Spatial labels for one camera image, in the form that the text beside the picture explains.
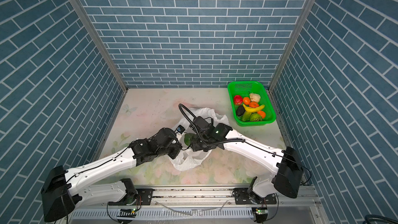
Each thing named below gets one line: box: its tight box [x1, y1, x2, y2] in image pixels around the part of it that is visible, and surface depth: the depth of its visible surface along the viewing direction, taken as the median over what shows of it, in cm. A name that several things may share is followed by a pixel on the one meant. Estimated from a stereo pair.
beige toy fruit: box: [249, 92, 261, 103], surface depth 111 cm
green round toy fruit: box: [183, 133, 192, 147], surface depth 77 cm
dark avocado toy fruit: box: [236, 104, 246, 117], surface depth 104 cm
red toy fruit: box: [233, 94, 244, 106], surface depth 110 cm
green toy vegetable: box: [240, 110, 252, 122], surface depth 101 cm
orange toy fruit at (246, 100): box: [243, 96, 251, 106], surface depth 110 cm
